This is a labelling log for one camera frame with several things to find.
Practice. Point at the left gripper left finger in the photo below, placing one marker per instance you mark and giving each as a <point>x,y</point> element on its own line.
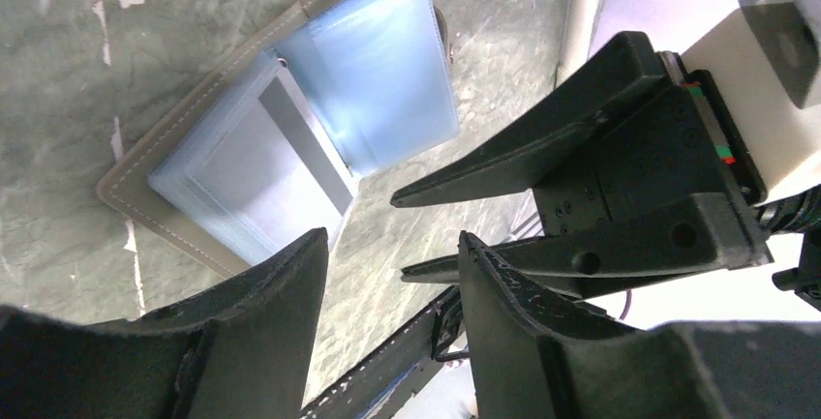
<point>239,349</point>

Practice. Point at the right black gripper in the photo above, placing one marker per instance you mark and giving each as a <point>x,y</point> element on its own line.
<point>664,195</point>

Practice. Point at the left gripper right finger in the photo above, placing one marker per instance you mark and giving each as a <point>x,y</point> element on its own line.
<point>535,354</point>

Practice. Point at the grey leather card holder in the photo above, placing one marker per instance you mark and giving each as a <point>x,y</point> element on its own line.
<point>374,72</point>

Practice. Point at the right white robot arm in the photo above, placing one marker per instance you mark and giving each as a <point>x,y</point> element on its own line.
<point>764,58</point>

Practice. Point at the silver card in sleeve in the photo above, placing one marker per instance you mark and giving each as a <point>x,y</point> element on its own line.
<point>272,174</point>

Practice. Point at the white PVC pipe frame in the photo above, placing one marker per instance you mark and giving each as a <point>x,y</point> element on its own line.
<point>578,32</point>

